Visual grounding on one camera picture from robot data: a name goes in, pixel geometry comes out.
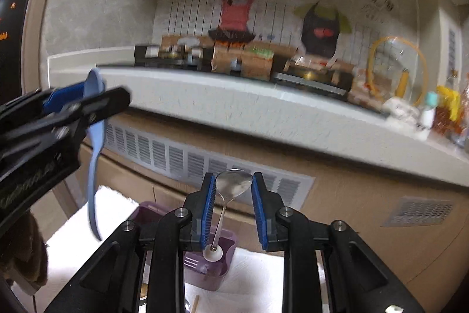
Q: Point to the clear lid with yellow rim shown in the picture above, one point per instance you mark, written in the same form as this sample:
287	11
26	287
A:
396	67

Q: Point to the light blue plastic rice paddle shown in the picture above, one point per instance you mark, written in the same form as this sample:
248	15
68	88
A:
94	85

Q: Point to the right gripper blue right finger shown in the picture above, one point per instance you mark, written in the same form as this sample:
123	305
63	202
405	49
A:
266	203

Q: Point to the black gas stove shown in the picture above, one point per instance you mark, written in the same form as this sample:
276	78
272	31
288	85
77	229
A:
182	57

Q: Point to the white speckled countertop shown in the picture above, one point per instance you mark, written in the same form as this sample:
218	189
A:
267	111

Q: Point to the cartoon kitchen wall sticker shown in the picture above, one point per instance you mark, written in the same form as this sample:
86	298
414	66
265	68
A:
341	29

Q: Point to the wooden chopstick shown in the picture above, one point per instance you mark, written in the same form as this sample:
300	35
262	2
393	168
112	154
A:
195	304

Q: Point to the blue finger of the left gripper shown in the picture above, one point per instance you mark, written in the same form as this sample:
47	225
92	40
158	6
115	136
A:
105	105
61	97

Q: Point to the purple plastic utensil holder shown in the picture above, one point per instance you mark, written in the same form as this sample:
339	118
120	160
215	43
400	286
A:
197	270

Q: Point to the white textured table cloth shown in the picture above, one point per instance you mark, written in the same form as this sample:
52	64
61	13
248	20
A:
110	281

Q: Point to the metal spoon with white tip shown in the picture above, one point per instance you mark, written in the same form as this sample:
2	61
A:
229	186

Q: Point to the long grey vent grille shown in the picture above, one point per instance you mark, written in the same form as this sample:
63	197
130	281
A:
188	164

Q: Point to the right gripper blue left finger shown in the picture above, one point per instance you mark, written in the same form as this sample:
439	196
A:
200	204

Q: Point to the wooden cabinet front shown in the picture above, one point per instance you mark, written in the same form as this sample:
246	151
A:
432	261

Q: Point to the small grey vent grille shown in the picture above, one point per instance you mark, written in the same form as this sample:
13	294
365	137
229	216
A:
414	211

